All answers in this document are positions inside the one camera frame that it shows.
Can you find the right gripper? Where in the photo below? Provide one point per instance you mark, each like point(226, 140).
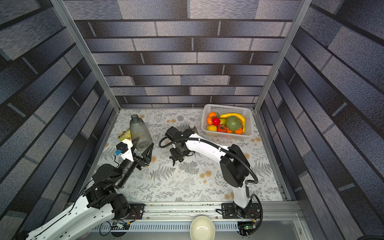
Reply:
point(176, 153)

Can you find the white plastic basket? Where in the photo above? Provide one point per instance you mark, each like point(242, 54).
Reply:
point(223, 109)

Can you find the grey spray bottle front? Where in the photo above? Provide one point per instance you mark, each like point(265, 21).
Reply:
point(191, 125)

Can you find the yellow snack packet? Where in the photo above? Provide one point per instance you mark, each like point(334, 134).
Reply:
point(126, 135)

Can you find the green mango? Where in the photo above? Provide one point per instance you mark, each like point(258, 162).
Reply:
point(233, 123)

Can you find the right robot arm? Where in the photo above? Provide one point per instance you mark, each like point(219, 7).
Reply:
point(235, 168)

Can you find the orange fruit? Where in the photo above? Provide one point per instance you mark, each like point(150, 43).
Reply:
point(212, 115)

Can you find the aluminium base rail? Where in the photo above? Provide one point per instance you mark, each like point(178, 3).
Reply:
point(275, 210)

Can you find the yellow lemon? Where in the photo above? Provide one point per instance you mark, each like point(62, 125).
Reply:
point(212, 128)

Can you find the grey spray bottle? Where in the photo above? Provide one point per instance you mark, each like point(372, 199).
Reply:
point(140, 134)
point(191, 125)

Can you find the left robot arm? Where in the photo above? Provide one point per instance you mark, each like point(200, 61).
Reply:
point(99, 203)

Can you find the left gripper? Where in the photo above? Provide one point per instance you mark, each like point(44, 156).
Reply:
point(142, 162)

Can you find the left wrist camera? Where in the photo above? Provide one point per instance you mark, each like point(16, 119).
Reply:
point(124, 150)

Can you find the cream bowl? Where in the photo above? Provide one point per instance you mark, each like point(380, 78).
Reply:
point(202, 228)

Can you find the red apple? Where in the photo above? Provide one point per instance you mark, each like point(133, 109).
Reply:
point(216, 121)

